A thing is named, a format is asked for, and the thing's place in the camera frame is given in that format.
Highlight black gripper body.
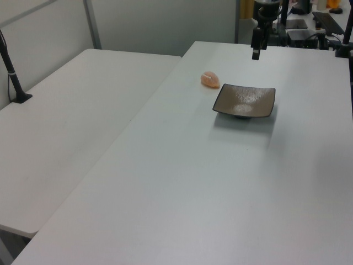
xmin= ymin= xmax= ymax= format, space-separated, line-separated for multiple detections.
xmin=253 ymin=0 xmax=281 ymax=28

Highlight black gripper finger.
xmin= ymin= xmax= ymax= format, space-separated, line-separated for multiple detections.
xmin=251 ymin=27 xmax=262 ymax=61
xmin=261 ymin=23 xmax=270 ymax=51

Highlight orange glazed bread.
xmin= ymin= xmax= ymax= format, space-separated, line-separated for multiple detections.
xmin=200 ymin=71 xmax=221 ymax=89

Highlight square brown ceramic plate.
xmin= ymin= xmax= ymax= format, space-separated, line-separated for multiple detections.
xmin=212 ymin=83 xmax=276 ymax=120

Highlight yellow panel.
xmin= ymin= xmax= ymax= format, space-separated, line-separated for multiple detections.
xmin=239 ymin=0 xmax=253 ymax=19

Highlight dark flat laptop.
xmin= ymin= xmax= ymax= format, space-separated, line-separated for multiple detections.
xmin=286 ymin=19 xmax=308 ymax=30

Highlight black electronics box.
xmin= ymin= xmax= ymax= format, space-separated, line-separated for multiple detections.
xmin=287 ymin=29 xmax=326 ymax=49

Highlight black keyboard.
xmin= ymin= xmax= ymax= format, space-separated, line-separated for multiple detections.
xmin=312 ymin=11 xmax=345 ymax=35

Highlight black clamped camera stand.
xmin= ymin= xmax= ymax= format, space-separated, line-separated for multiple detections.
xmin=335 ymin=16 xmax=353 ymax=59

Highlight grey partition post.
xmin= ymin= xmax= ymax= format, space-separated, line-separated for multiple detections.
xmin=82 ymin=0 xmax=101 ymax=50

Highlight black camera stand with cable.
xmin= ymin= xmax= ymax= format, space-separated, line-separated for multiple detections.
xmin=0 ymin=29 xmax=33 ymax=104

